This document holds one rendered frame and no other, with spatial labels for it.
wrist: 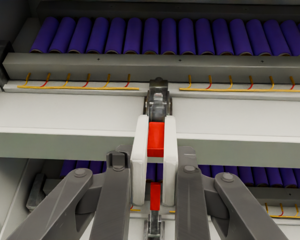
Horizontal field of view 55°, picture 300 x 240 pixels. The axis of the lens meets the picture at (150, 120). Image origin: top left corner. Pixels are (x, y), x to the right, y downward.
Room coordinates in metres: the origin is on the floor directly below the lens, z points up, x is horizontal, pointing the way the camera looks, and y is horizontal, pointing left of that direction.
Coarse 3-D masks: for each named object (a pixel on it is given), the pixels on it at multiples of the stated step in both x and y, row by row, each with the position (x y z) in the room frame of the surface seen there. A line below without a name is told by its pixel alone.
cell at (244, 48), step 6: (234, 24) 0.35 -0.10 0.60; (240, 24) 0.34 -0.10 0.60; (234, 30) 0.34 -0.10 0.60; (240, 30) 0.33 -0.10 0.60; (234, 36) 0.33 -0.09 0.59; (240, 36) 0.32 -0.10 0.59; (246, 36) 0.32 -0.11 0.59; (234, 42) 0.32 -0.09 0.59; (240, 42) 0.31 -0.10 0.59; (246, 42) 0.31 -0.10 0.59; (234, 48) 0.31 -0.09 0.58; (240, 48) 0.30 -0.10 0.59; (246, 48) 0.30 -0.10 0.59; (240, 54) 0.30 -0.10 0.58; (252, 54) 0.30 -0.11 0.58
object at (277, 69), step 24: (24, 72) 0.27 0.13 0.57; (48, 72) 0.27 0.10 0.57; (72, 72) 0.27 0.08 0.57; (96, 72) 0.27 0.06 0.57; (120, 72) 0.27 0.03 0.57; (144, 72) 0.27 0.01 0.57; (168, 72) 0.27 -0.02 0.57; (192, 72) 0.27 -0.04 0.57; (216, 72) 0.27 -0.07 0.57; (240, 72) 0.27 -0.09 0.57; (264, 72) 0.27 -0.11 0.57; (288, 72) 0.27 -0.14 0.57
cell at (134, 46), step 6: (132, 18) 0.36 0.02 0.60; (138, 18) 0.36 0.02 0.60; (132, 24) 0.34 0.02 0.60; (138, 24) 0.34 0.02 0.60; (132, 30) 0.33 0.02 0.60; (138, 30) 0.33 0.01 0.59; (126, 36) 0.33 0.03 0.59; (132, 36) 0.32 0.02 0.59; (138, 36) 0.32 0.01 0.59; (126, 42) 0.31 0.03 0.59; (132, 42) 0.31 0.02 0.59; (138, 42) 0.31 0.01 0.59; (126, 48) 0.30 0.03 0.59; (132, 48) 0.30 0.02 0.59; (138, 48) 0.31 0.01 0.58
